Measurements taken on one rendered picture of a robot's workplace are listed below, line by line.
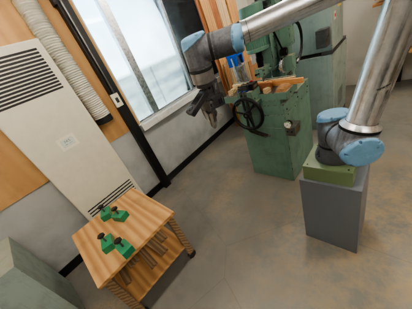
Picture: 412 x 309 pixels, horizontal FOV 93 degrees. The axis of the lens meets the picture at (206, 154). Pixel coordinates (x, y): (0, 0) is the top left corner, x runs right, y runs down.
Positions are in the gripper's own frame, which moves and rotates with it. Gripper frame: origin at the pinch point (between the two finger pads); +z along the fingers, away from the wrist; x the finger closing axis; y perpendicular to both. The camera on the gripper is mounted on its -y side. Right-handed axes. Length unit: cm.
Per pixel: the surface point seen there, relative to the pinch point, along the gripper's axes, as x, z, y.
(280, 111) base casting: 21, 38, 80
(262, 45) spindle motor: 41, -8, 90
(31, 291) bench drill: 61, 64, -126
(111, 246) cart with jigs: 39, 56, -73
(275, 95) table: 25, 25, 80
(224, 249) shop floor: 12, 111, -15
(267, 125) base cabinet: 33, 53, 77
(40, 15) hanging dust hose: 143, -70, -22
